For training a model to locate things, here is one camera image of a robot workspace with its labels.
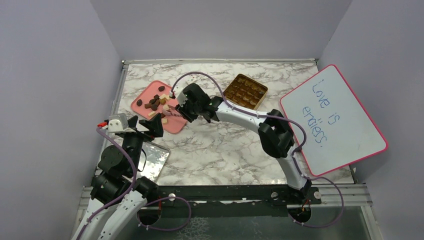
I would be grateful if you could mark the pink silicone tongs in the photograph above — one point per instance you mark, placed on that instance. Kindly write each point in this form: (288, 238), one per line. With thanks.
(171, 112)

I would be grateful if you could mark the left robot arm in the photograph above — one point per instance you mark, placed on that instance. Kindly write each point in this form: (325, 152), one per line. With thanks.
(117, 192)

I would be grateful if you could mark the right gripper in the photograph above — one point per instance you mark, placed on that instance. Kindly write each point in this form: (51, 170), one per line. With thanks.
(182, 110)

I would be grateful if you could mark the pink framed whiteboard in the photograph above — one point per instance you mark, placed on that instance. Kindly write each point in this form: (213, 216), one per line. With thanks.
(337, 128)

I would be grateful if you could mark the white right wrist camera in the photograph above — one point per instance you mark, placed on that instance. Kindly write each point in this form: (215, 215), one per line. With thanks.
(182, 99)

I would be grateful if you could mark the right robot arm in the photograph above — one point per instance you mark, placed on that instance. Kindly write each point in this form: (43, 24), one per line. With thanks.
(275, 134)

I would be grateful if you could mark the gold chocolate tin box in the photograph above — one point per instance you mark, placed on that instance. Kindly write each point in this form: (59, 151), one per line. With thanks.
(246, 92)

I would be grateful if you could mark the pink plastic tray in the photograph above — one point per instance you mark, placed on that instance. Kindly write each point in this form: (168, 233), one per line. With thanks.
(174, 124)

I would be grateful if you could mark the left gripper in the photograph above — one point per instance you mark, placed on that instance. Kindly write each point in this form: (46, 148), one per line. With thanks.
(155, 126)

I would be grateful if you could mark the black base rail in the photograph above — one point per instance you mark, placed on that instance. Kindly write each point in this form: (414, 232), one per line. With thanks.
(226, 201)

